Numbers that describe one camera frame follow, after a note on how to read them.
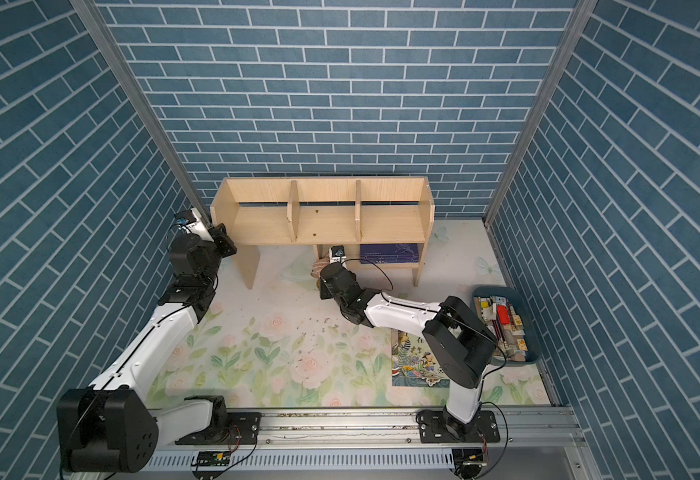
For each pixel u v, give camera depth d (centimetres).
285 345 89
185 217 65
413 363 84
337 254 77
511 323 92
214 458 72
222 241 70
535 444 73
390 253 91
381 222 89
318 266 87
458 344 47
